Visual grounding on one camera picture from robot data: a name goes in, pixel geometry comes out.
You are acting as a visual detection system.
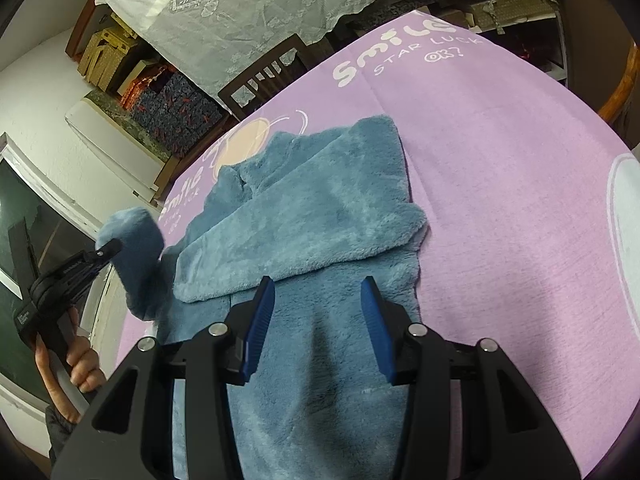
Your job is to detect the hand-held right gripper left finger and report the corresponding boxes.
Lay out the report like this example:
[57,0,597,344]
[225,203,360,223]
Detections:
[50,276,276,480]

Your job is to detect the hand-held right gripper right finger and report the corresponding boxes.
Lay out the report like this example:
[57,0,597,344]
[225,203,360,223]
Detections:
[360,276,584,480]

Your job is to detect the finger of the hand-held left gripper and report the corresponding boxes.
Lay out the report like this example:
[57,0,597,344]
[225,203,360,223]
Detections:
[94,237,124,262]

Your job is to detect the blue fleece garment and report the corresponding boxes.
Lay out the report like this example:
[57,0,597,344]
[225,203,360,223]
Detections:
[95,115,432,480]

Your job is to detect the person's left forearm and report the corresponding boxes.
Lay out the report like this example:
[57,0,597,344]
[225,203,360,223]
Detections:
[44,399,96,467]

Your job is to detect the person's left hand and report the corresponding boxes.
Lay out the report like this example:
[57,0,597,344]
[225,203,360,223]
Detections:
[34,305,107,426]

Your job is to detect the white boards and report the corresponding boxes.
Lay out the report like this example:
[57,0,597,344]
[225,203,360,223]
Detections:
[65,99,172,202]

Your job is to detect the stack of patterned blue boxes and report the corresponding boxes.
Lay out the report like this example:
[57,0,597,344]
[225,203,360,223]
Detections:
[130,72,227,162]

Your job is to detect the orange patterned boxes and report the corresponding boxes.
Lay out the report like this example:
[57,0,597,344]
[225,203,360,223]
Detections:
[116,59,167,109]

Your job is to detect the pink printed blanket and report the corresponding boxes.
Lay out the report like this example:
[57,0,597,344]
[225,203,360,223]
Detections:
[114,7,640,480]

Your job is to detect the stack of yellow boxes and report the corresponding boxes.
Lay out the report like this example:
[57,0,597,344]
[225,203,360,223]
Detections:
[75,14,139,94]

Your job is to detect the brown wooden shelf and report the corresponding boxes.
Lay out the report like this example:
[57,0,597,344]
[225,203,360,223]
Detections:
[64,0,187,192]

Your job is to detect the dark wooden chair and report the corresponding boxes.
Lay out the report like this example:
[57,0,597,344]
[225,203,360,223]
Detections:
[218,33,314,117]

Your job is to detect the white lace cloth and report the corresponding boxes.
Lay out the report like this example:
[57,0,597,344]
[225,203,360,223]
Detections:
[94,0,453,50]

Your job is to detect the light wooden armchair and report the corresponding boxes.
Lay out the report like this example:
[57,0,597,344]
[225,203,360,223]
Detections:
[597,41,640,127]

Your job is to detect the worn wooden bench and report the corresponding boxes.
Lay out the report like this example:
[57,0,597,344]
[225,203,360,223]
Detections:
[441,0,572,87]

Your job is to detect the window with white frame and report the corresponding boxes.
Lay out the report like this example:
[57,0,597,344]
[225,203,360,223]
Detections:
[0,131,110,413]

